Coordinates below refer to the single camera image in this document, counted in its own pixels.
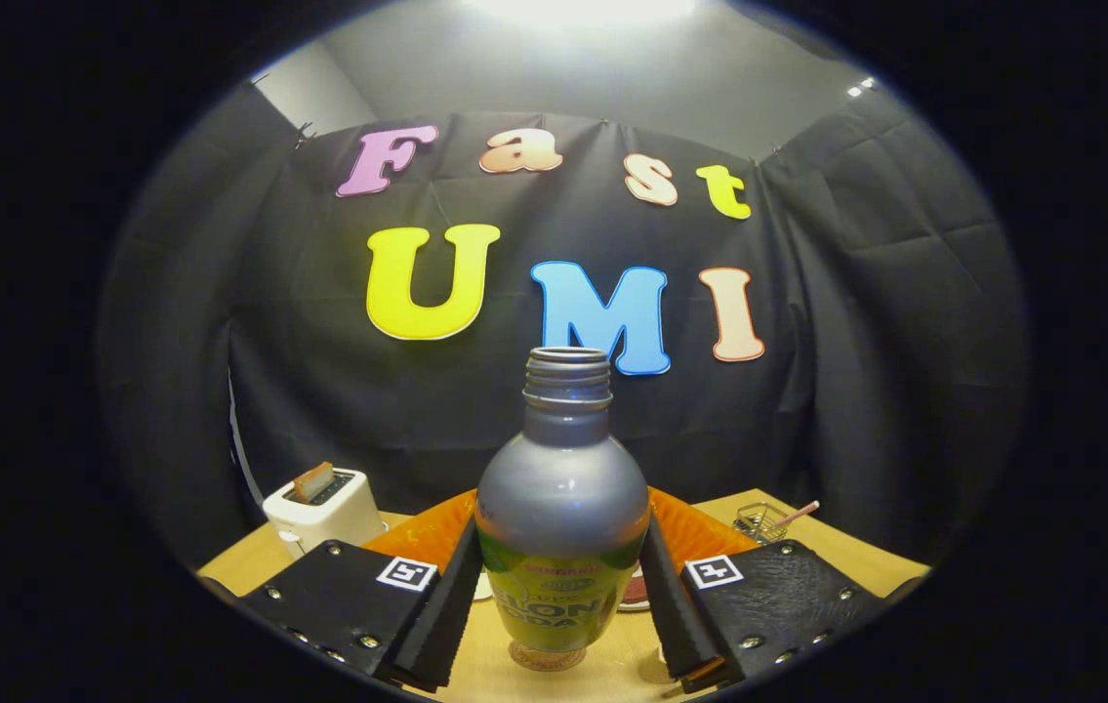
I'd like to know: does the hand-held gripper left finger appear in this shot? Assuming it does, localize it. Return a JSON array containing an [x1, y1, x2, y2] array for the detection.
[[241, 488, 484, 694]]

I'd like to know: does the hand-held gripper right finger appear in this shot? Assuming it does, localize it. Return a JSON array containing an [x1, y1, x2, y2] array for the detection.
[[639, 485, 908, 694]]

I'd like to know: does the round cork coaster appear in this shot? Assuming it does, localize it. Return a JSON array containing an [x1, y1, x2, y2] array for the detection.
[[508, 640, 589, 673]]

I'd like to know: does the silver bottle with green label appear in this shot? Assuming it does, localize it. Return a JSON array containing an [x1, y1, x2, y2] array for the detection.
[[473, 347, 652, 653]]

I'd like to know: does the white toaster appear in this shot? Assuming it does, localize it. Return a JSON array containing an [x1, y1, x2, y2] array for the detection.
[[262, 467, 389, 559]]

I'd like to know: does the wooden table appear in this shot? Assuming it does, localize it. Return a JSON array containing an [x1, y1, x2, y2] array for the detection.
[[197, 488, 933, 703]]

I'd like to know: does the toast slice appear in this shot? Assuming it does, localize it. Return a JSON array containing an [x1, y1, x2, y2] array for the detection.
[[293, 462, 336, 504]]

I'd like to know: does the white oval plate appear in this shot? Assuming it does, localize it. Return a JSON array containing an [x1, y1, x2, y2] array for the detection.
[[618, 566, 653, 614]]

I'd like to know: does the small wire basket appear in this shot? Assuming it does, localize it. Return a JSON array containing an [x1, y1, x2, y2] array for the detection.
[[732, 502, 794, 545]]

